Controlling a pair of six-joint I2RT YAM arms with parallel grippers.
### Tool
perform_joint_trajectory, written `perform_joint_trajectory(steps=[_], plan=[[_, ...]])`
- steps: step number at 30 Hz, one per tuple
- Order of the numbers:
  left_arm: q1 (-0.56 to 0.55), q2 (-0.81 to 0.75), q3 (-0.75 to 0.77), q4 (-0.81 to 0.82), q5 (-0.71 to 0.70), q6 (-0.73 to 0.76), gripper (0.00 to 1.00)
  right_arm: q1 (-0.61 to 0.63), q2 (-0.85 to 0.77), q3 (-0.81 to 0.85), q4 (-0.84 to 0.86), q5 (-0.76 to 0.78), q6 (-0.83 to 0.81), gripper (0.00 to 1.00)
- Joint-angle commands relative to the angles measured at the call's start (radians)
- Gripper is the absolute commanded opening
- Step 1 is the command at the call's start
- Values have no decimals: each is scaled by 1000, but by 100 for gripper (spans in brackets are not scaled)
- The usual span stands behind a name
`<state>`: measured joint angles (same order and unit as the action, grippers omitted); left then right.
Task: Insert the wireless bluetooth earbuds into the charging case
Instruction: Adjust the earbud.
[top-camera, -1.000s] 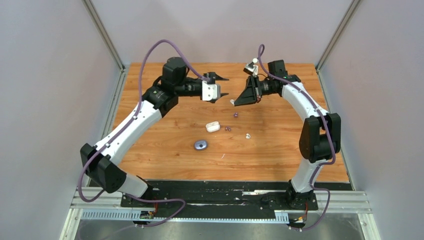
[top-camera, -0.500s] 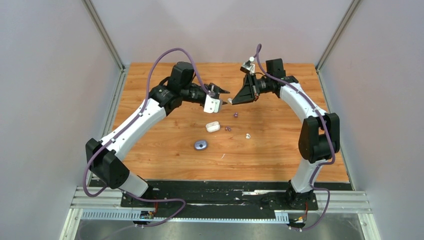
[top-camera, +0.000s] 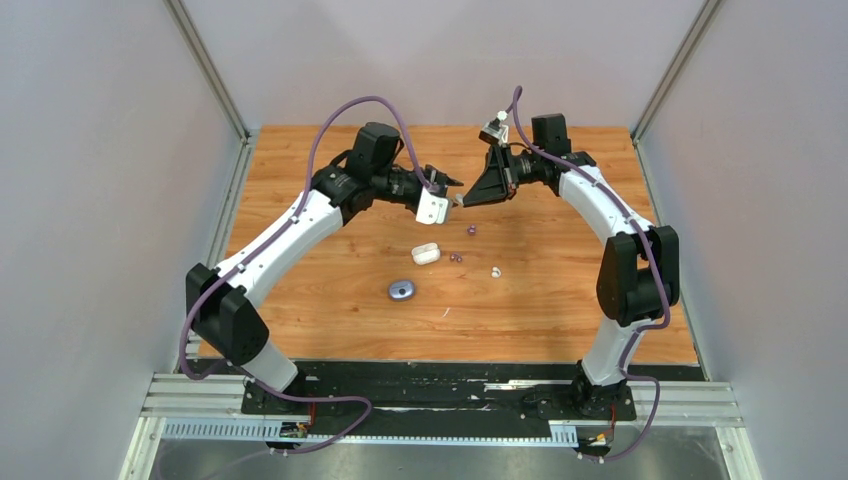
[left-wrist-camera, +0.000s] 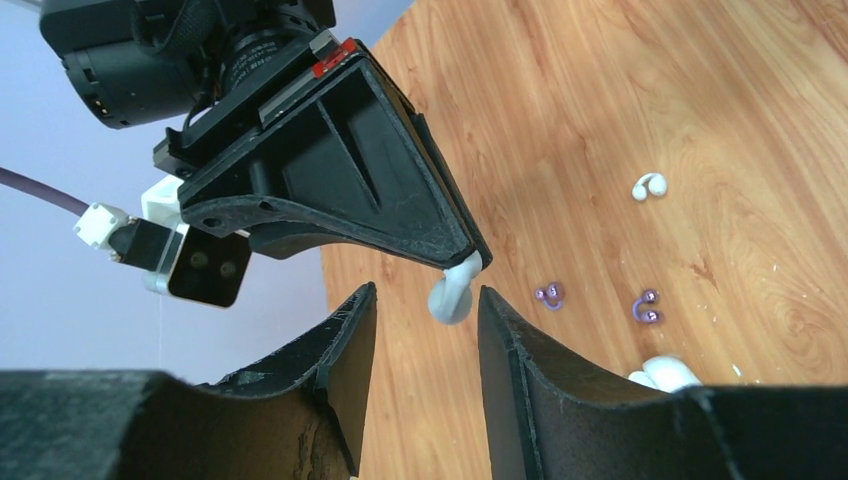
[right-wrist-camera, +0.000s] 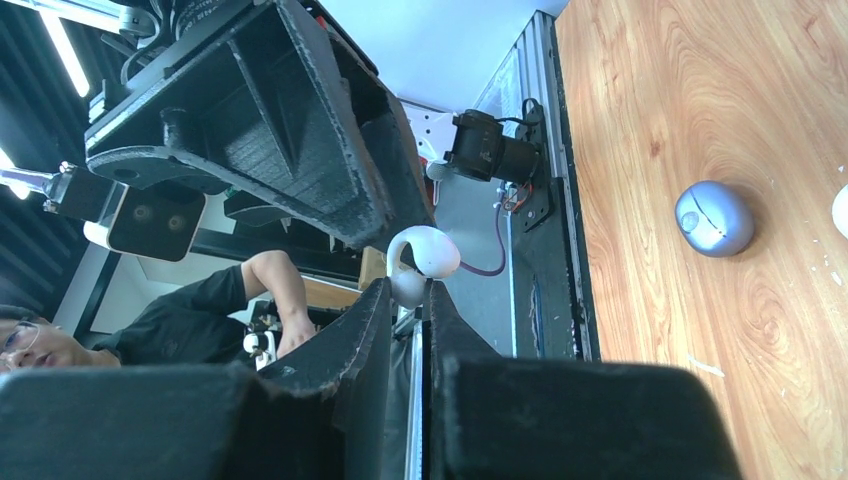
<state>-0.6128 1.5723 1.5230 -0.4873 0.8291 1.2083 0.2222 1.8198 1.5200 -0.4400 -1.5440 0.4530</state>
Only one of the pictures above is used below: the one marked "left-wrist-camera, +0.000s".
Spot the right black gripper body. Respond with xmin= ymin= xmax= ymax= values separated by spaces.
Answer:
xmin=153 ymin=29 xmax=362 ymax=177

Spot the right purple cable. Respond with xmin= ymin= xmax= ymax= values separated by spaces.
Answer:
xmin=0 ymin=166 xmax=91 ymax=217

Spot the purple earbud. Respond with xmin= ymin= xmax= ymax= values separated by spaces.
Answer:
xmin=631 ymin=289 xmax=662 ymax=324
xmin=534 ymin=282 xmax=565 ymax=311

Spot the white earbud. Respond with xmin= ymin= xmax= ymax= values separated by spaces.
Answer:
xmin=631 ymin=172 xmax=668 ymax=202
xmin=428 ymin=251 xmax=483 ymax=325

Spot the purple earbud near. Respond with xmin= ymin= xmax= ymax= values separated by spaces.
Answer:
xmin=631 ymin=289 xmax=662 ymax=324

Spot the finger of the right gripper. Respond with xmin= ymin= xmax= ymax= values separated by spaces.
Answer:
xmin=179 ymin=54 xmax=493 ymax=269

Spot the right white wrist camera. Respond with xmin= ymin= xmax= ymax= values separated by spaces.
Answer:
xmin=74 ymin=175 xmax=251 ymax=308

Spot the purple earbud far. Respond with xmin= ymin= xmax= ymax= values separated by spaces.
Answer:
xmin=534 ymin=282 xmax=565 ymax=311

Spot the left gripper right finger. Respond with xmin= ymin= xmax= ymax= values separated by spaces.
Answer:
xmin=478 ymin=286 xmax=847 ymax=479

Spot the white earbud charging case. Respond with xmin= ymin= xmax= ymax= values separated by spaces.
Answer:
xmin=627 ymin=356 xmax=703 ymax=393

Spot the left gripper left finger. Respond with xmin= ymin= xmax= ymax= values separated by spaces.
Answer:
xmin=1 ymin=283 xmax=377 ymax=479

